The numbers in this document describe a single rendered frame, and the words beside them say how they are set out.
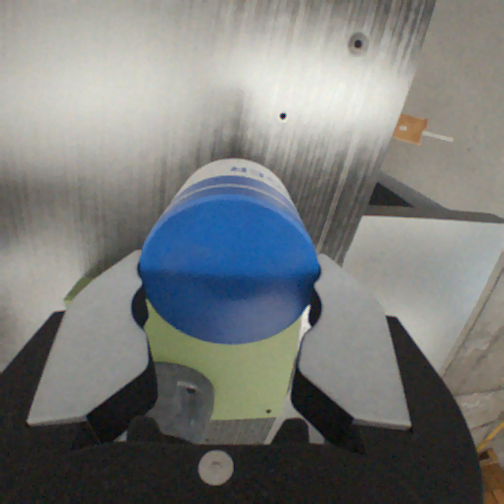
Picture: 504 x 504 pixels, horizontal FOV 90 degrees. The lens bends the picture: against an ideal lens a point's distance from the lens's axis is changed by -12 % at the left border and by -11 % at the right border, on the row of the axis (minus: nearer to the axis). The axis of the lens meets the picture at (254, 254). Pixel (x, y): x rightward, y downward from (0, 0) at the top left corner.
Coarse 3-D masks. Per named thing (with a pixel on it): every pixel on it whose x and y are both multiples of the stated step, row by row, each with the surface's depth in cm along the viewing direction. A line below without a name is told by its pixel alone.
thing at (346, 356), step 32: (320, 256) 12; (320, 288) 10; (352, 288) 10; (320, 320) 8; (352, 320) 8; (384, 320) 9; (320, 352) 7; (352, 352) 7; (384, 352) 7; (320, 384) 6; (352, 384) 6; (384, 384) 6; (320, 416) 7; (352, 416) 6; (384, 416) 6
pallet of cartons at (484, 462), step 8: (480, 456) 259; (488, 456) 248; (496, 456) 246; (480, 464) 241; (488, 464) 244; (496, 464) 242; (488, 472) 237; (496, 472) 235; (488, 480) 230; (496, 480) 228; (496, 488) 222; (488, 496) 218; (496, 496) 216
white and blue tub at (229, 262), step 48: (192, 192) 10; (240, 192) 10; (192, 240) 10; (240, 240) 10; (288, 240) 10; (144, 288) 11; (192, 288) 11; (240, 288) 11; (288, 288) 11; (192, 336) 12; (240, 336) 12
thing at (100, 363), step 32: (128, 256) 11; (96, 288) 9; (128, 288) 9; (64, 320) 8; (96, 320) 8; (128, 320) 8; (64, 352) 7; (96, 352) 7; (128, 352) 7; (64, 384) 6; (96, 384) 6; (128, 384) 6; (32, 416) 5; (64, 416) 5; (96, 416) 6; (128, 416) 7
